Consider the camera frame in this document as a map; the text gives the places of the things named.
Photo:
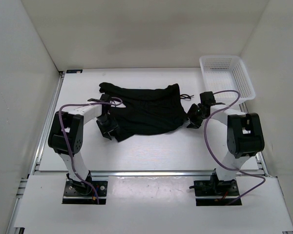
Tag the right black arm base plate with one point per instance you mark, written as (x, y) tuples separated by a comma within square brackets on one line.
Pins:
[(207, 193)]

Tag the black shorts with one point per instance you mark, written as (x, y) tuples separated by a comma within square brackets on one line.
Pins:
[(147, 112)]

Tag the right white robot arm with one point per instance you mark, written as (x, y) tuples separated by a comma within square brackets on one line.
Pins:
[(244, 140)]

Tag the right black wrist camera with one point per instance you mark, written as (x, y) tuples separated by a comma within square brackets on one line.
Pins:
[(207, 98)]

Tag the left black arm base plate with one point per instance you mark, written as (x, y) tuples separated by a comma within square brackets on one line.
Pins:
[(84, 195)]

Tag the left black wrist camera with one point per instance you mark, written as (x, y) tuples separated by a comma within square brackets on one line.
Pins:
[(105, 98)]

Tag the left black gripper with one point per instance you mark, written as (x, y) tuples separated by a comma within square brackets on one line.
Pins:
[(104, 130)]

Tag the white perforated plastic basket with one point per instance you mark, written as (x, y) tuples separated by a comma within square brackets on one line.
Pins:
[(224, 74)]

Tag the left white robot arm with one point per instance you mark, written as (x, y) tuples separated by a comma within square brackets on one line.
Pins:
[(67, 134)]

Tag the aluminium front rail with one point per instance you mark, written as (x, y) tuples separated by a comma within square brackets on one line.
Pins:
[(151, 173)]

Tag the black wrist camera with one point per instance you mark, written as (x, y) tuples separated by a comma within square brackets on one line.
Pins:
[(105, 98), (207, 98)]

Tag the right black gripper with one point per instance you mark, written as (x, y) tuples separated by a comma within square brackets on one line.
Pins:
[(195, 124)]

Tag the black corner bracket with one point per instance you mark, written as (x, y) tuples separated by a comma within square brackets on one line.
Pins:
[(74, 71)]

